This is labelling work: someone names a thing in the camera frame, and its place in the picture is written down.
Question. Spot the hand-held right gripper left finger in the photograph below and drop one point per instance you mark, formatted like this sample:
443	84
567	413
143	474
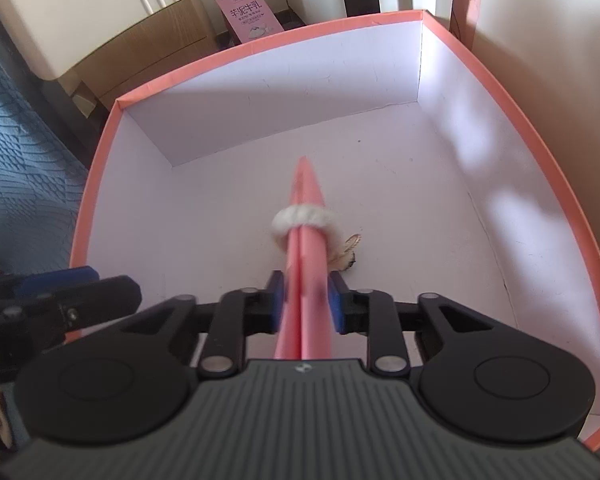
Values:
276	305

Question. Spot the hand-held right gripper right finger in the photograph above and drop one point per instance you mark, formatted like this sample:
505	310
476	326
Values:
337	305

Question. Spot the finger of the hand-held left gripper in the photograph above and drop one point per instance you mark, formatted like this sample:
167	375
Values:
60	276
105	300

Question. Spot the fluffy hair scrunchie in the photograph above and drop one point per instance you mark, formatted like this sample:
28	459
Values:
300	214

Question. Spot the pink cardboard box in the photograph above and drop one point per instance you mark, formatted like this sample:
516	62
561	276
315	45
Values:
307	195

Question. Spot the large pink storage box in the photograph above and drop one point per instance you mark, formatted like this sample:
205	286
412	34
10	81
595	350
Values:
380	150

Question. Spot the gold hair clip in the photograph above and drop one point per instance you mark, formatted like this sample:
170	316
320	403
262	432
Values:
349	250

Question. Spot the blue textured blanket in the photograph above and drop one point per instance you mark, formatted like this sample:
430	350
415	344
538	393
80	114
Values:
25	170

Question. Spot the brown cardboard box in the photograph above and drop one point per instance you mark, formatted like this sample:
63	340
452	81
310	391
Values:
145	45

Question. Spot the pink milk carton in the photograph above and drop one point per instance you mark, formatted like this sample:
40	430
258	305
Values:
247	15

